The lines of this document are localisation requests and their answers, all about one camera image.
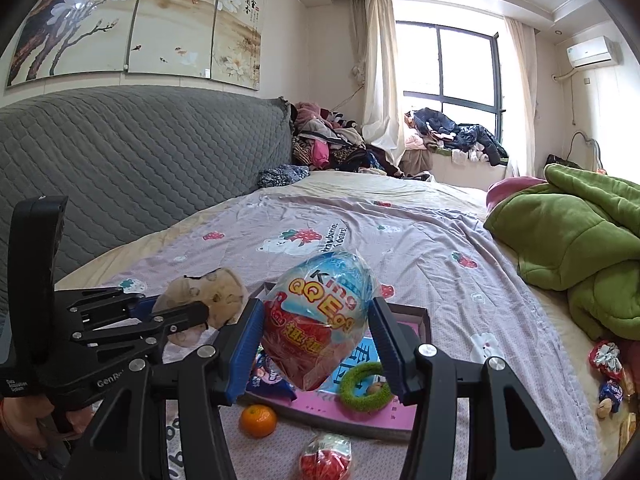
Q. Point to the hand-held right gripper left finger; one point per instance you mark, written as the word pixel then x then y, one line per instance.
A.
pixel 245 355

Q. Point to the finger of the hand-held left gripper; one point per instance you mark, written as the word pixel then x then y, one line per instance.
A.
pixel 180 317
pixel 142 306

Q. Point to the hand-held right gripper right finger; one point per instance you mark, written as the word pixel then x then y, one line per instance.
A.
pixel 387 355

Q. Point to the blue cookie packet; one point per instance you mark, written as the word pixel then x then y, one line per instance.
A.
pixel 270 382

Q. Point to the beige hair scrunchie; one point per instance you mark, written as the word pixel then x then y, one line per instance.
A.
pixel 220 295

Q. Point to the egg-shaped toy packet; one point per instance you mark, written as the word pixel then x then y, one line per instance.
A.
pixel 320 320

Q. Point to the shallow grey cardboard box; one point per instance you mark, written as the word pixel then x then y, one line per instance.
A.
pixel 360 430

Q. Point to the person's left hand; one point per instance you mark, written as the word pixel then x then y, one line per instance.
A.
pixel 20 425

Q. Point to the brown walnut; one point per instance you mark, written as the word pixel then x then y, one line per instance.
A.
pixel 605 408
pixel 377 389

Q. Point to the orange tangerine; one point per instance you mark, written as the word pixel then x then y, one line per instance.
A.
pixel 257 420

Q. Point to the pink picture book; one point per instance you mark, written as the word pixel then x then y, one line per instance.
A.
pixel 330 405

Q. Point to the pink printed bedsheet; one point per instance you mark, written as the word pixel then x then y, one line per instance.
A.
pixel 425 240

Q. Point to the red candy bag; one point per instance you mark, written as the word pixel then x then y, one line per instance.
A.
pixel 325 460

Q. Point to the grey quilted headboard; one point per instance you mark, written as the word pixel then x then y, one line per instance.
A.
pixel 140 150

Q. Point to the dark floral cloth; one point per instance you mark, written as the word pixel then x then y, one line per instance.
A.
pixel 282 176

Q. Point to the pink pillow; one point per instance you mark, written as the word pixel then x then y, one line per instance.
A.
pixel 510 187

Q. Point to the red white candy packet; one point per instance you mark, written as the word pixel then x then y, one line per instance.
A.
pixel 607 360

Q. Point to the pile of mixed clothes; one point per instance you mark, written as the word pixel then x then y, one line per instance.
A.
pixel 330 140

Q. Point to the green fleece blanket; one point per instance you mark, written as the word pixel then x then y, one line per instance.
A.
pixel 585 245

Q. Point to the small blue snack packet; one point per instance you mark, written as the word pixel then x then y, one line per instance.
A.
pixel 612 391

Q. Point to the pile of dark clothes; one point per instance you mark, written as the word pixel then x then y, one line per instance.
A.
pixel 460 135

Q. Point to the yellow snack packet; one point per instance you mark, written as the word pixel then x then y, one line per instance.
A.
pixel 626 432

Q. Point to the cream curtain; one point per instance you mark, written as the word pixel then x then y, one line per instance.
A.
pixel 520 95
pixel 380 75

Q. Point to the white fan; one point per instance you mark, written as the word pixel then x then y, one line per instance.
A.
pixel 595 147

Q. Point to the black framed window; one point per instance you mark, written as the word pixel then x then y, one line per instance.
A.
pixel 460 65

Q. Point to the white air conditioner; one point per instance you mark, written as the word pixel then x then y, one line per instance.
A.
pixel 592 52

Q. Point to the floral wall painting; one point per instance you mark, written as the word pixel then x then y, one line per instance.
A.
pixel 165 20

